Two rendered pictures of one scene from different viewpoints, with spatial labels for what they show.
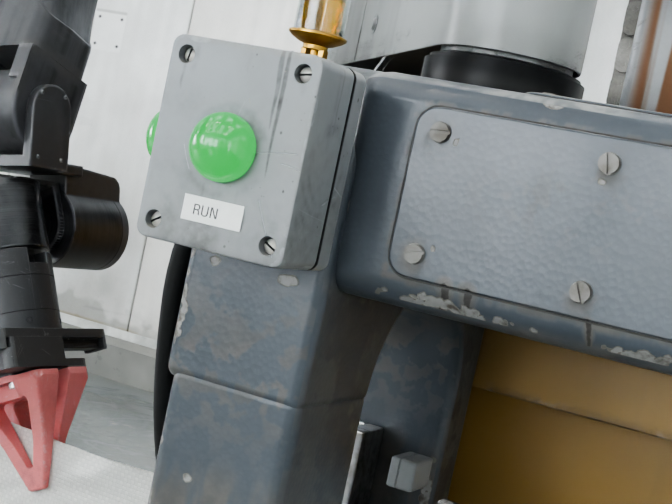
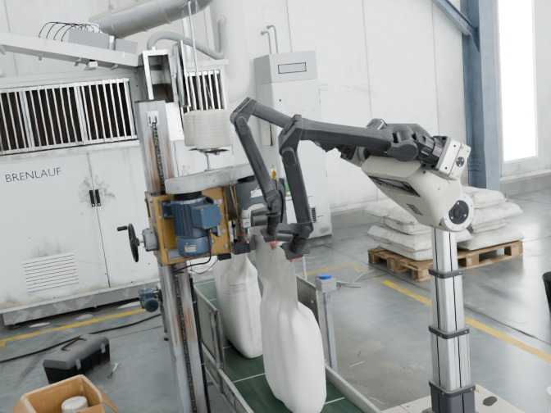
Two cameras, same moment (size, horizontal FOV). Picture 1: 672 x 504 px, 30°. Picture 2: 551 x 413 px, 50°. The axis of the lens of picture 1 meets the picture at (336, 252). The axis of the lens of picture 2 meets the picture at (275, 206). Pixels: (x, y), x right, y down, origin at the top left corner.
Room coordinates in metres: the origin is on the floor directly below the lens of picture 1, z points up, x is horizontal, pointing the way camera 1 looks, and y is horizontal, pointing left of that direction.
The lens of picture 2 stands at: (2.62, 2.00, 1.71)
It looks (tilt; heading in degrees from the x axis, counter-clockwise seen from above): 10 degrees down; 225
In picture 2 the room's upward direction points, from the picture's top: 6 degrees counter-clockwise
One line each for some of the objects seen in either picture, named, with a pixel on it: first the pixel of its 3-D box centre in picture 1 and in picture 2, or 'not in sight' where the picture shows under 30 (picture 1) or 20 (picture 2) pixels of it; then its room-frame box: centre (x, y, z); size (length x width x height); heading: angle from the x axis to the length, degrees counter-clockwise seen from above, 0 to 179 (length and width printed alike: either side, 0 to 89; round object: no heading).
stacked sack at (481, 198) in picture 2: not in sight; (467, 197); (-2.75, -0.68, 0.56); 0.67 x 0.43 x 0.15; 65
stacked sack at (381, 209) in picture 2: not in sight; (402, 205); (-2.25, -1.10, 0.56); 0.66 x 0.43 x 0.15; 152
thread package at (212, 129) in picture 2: not in sight; (212, 129); (0.95, 0.03, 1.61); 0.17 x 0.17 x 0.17
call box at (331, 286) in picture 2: not in sight; (325, 283); (0.52, 0.21, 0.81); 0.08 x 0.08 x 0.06; 65
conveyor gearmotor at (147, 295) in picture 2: not in sight; (151, 298); (0.31, -1.66, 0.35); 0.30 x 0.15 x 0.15; 65
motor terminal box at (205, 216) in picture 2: not in sight; (206, 218); (1.09, 0.08, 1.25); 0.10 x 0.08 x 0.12; 0
